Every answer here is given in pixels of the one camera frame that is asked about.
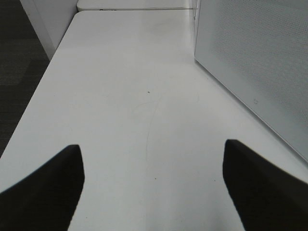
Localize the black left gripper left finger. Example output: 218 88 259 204
0 144 85 231

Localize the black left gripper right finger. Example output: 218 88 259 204
222 140 308 231

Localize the white microwave door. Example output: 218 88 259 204
195 0 308 158

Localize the white adjacent table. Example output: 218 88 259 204
77 0 200 12

